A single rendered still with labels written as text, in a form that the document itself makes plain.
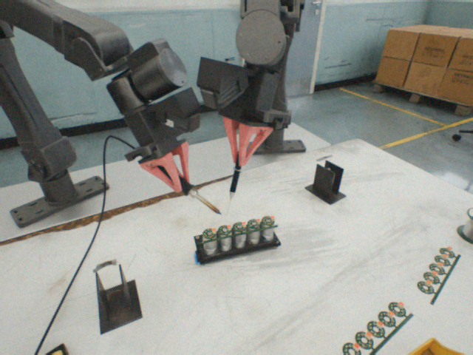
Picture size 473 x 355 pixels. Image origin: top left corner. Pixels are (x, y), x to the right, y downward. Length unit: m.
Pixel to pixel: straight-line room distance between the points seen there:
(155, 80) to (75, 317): 0.38
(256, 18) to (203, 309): 0.42
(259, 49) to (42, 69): 2.71
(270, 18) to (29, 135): 0.51
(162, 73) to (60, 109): 2.66
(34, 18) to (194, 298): 0.49
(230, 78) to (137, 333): 0.39
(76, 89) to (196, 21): 1.26
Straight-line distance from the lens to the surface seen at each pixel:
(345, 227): 0.66
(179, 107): 0.42
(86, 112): 3.09
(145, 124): 0.47
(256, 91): 0.42
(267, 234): 0.55
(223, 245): 0.53
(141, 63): 0.47
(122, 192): 0.77
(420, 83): 4.12
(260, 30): 0.37
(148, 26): 3.02
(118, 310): 0.53
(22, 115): 0.69
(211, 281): 0.53
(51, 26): 0.53
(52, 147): 0.70
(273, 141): 0.88
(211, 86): 0.38
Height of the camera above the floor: 1.18
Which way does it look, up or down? 34 degrees down
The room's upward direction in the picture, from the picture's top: straight up
